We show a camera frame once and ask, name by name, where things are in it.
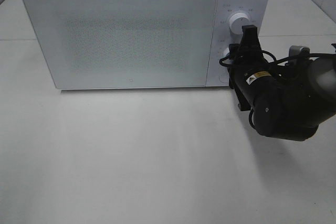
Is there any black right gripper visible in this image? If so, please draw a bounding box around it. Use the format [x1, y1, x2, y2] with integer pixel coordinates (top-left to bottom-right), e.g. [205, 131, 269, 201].
[228, 25, 270, 111]

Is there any round door release button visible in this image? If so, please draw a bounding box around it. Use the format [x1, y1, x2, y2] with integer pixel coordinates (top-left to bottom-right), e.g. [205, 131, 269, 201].
[218, 72, 229, 85]

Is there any white timer knob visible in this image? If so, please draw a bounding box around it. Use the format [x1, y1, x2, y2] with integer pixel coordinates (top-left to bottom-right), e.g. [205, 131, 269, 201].
[223, 48, 230, 61]

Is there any white microwave door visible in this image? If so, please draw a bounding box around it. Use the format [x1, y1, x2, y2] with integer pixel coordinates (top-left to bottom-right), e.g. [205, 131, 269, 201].
[23, 0, 217, 90]

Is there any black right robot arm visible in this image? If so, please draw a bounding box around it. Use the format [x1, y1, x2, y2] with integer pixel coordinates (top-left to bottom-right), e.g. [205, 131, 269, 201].
[226, 25, 335, 141]

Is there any upper white power knob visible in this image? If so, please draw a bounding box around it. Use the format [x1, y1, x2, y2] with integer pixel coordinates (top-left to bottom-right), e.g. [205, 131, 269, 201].
[228, 11, 250, 35]

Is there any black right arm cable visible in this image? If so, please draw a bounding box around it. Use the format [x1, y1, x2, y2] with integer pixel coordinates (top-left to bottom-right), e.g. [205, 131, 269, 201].
[219, 44, 336, 127]

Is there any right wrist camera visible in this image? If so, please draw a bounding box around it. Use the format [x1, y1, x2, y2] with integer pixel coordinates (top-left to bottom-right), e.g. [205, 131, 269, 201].
[285, 46, 310, 67]

